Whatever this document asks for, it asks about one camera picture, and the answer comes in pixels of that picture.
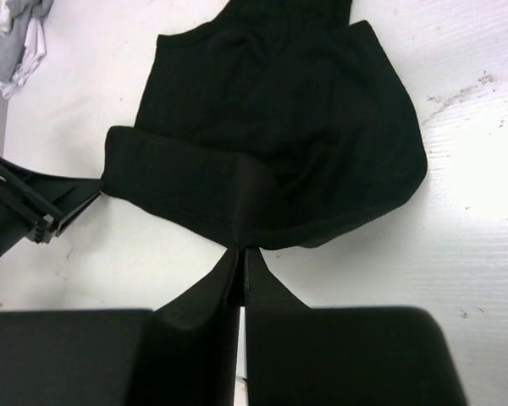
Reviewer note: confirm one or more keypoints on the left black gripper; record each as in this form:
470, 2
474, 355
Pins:
38, 206

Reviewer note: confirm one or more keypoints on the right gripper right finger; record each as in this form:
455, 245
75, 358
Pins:
298, 355

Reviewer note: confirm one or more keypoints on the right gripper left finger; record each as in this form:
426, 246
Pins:
181, 354

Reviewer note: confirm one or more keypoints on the black tank top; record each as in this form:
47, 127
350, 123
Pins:
276, 124

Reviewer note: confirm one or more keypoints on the grey folded tank top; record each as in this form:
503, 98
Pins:
12, 44

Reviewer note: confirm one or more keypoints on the white bottom folded tank top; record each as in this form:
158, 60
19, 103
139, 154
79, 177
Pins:
35, 51

